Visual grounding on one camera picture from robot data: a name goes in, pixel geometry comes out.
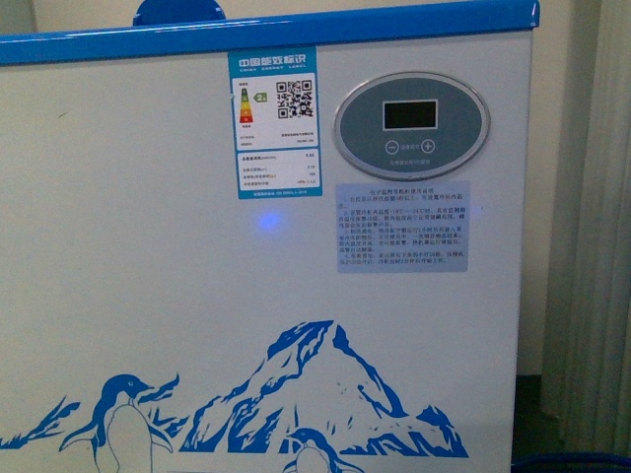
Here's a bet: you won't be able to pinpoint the blue lid handle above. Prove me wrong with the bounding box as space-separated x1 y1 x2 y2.
132 0 226 27

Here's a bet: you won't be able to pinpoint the grey instruction sticker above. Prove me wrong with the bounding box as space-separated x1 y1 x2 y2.
335 181 470 274

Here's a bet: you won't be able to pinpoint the white blue chest freezer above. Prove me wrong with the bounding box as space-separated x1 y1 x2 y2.
1 1 540 472

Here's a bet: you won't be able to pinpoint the blue plastic basket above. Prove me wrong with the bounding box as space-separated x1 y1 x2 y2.
511 452 630 473

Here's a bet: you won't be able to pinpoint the blue energy label sticker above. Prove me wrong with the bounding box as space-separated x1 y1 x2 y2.
228 46 322 199

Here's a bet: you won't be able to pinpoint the oval grey control panel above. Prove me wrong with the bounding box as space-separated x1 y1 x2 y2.
333 72 491 181

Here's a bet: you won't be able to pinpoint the white vertical blinds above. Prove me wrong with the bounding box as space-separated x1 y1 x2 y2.
541 1 630 455

